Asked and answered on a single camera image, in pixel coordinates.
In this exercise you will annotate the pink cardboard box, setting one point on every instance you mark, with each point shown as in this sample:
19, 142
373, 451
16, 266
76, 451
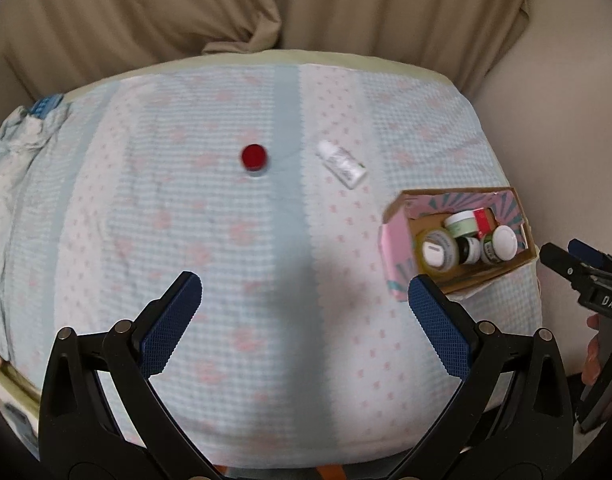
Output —
398, 255

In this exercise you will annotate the red round lid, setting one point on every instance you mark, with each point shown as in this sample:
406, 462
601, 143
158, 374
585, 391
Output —
254, 156

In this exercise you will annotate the colourful printed cloth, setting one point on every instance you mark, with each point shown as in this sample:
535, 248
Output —
10, 395

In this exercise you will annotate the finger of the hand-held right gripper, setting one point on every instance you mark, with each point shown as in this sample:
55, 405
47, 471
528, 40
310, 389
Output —
561, 260
586, 252

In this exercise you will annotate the clear tape roll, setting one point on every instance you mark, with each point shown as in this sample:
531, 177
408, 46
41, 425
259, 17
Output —
452, 252

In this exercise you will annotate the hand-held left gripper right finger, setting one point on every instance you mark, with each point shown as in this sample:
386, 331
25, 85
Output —
441, 330

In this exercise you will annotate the white earbuds case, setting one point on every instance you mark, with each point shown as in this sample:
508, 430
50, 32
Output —
434, 253

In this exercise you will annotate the red box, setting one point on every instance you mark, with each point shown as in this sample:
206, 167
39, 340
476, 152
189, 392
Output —
484, 220

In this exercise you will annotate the pale green jar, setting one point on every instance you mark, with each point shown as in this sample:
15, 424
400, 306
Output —
460, 222

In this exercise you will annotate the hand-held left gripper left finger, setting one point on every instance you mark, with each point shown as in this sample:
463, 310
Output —
173, 327

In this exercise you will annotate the taupe sofa backrest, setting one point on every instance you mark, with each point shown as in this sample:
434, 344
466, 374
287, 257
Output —
3, 90

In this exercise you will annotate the black lid jar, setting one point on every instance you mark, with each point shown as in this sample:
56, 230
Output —
468, 251

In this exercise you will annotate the person's right hand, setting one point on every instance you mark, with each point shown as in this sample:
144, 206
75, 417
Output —
592, 355

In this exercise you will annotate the green jar with white lid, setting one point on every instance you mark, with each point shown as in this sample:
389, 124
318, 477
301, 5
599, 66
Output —
501, 242

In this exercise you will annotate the blue packet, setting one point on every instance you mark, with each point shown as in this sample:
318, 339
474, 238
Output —
44, 105

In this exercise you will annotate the white bottle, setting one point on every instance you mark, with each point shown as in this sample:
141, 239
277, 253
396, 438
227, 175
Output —
342, 164

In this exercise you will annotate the pale green bed sheet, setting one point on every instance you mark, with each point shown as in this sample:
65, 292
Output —
336, 57

